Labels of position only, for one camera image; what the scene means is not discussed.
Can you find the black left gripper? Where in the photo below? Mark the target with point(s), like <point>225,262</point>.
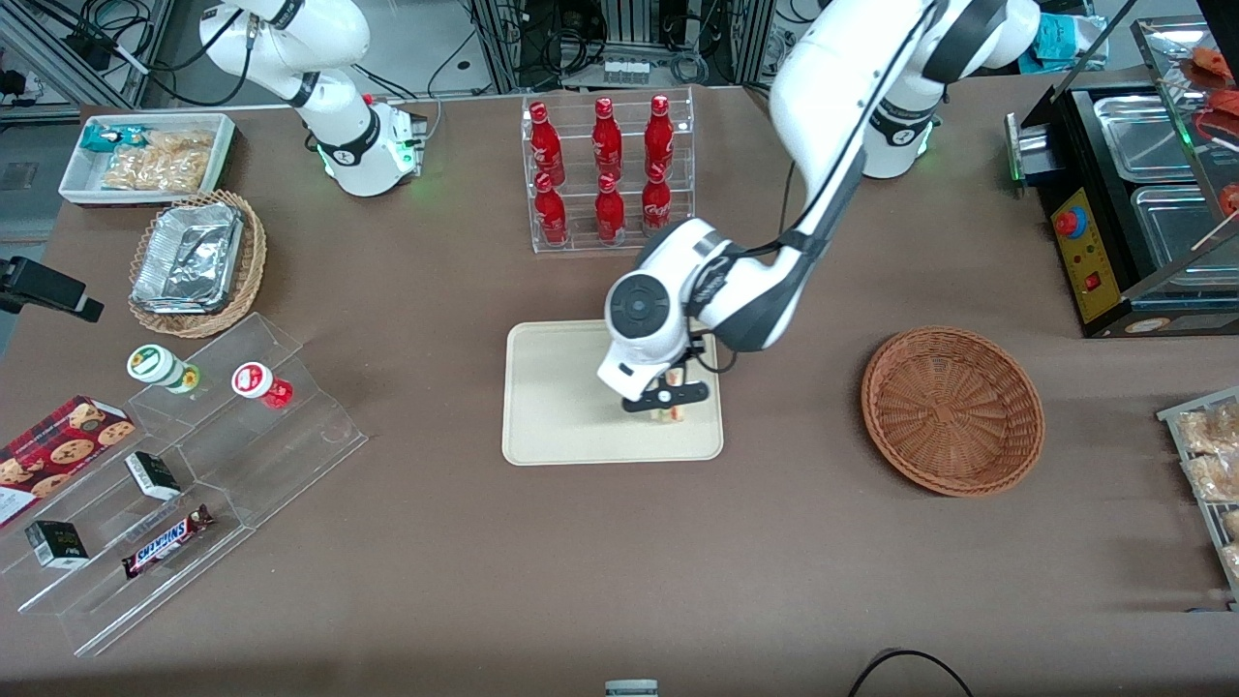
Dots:
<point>678,364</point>

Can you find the vegetable sandwich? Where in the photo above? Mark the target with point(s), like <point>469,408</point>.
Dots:
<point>671,416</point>

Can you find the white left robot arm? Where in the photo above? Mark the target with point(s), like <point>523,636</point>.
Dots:
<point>832,58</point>

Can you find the beige plastic tray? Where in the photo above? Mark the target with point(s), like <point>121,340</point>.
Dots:
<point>561,397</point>

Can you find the brown round wicker basket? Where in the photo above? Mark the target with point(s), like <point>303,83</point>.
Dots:
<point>953,411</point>

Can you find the light wicker basket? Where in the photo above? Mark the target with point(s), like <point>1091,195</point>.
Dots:
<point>250,261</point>

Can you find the clear acrylic bottle rack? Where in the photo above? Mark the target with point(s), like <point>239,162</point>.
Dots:
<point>581,242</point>

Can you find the red cola bottle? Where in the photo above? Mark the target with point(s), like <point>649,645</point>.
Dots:
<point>607,140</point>
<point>656,208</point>
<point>551,218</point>
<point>546,145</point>
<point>659,136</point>
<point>610,213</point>

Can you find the small grey device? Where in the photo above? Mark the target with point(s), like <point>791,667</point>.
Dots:
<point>631,688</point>

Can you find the metal equipment rack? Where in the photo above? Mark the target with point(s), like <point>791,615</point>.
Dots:
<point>629,39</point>

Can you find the clear acrylic stepped stand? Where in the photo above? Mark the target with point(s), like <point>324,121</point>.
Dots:
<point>290,436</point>

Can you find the red lid yogurt cup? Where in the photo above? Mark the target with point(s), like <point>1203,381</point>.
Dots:
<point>254,379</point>

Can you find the red and blue knob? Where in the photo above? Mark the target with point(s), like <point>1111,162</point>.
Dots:
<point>1070,223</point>

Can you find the black food warmer with glass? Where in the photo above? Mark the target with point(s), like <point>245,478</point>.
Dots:
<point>1089,257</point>

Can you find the green lid yogurt cup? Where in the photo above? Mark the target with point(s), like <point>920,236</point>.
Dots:
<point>155,365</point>

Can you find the small black box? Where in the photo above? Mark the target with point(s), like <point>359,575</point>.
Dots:
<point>56,544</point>
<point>153,476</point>

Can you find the Snickers chocolate bar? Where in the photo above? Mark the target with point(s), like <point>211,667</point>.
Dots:
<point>166,542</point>

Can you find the steel food pan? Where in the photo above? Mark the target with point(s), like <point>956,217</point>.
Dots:
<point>1142,136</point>
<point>1176,237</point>

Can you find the bagged yellow cracker pack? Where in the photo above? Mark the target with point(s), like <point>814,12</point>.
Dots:
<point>131,169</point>
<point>184,155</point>

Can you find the bagged rice cracker pack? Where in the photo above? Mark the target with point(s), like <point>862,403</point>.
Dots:
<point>1231,523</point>
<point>1210,431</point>
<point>1215,476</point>
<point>1231,560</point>

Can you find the thin wooden skewer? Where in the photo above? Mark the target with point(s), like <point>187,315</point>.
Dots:
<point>1215,232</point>

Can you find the red cookie box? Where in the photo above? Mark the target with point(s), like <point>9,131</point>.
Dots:
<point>58,450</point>

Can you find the teal snack packet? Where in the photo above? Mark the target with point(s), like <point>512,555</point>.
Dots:
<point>106,137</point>

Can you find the white rectangular snack bin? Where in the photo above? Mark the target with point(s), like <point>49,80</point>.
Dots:
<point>77,184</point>

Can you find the red food pieces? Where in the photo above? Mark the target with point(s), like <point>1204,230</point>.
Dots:
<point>1222,102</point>

